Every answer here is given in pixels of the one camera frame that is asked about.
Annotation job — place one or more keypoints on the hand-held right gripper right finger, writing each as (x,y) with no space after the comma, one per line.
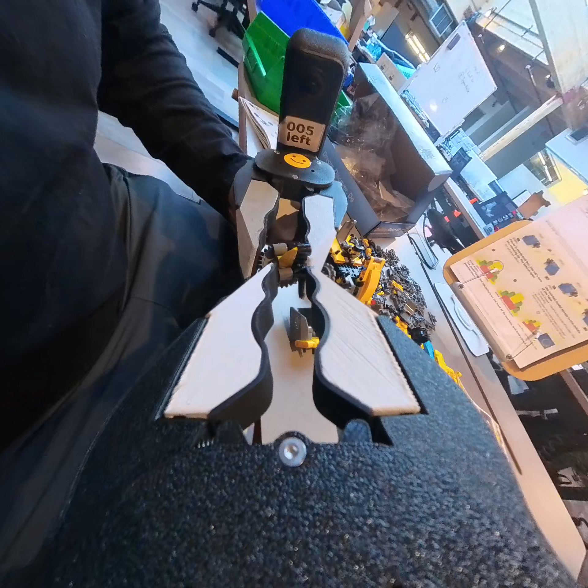
(363,358)

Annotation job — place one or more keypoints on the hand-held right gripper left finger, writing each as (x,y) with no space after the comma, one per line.
(220,363)

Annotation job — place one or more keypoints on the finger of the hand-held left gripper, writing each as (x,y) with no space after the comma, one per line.
(257,206)
(321,220)

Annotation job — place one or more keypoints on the grey gear toy assembly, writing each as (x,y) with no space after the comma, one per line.
(287,259)

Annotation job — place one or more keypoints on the yellow toy wheel assembly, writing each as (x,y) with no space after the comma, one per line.
(301,326)

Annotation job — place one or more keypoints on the person's left forearm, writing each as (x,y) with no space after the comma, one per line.
(174,105)

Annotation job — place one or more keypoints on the dark blue kit box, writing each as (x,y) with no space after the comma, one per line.
(353,202)

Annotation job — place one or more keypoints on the green plastic bin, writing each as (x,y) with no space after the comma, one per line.
(262,59)

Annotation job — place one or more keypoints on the open paper manual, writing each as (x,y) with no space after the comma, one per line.
(257,121)

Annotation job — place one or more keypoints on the blue toy separator tool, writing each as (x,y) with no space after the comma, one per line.
(427,348)

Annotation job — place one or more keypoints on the yellow toy vehicle model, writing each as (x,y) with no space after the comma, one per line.
(367,271)

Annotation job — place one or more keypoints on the crumpled clear plastic bags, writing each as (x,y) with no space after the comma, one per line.
(372,138)

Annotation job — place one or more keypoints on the pile of loose toy parts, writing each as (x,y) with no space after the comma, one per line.
(404,294)

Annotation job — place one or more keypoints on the blue plastic bin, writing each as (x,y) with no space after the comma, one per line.
(298,13)

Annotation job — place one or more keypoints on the silver stand base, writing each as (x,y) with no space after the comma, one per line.
(464,321)

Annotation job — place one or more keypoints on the person in grey shirt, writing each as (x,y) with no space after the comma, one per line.
(151,275)

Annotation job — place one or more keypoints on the whiteboard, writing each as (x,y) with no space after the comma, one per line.
(454,78)

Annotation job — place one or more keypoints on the colour instruction booklet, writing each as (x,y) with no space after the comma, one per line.
(528,285)

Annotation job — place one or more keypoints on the open instruction booklet on stand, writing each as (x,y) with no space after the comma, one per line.
(551,367)

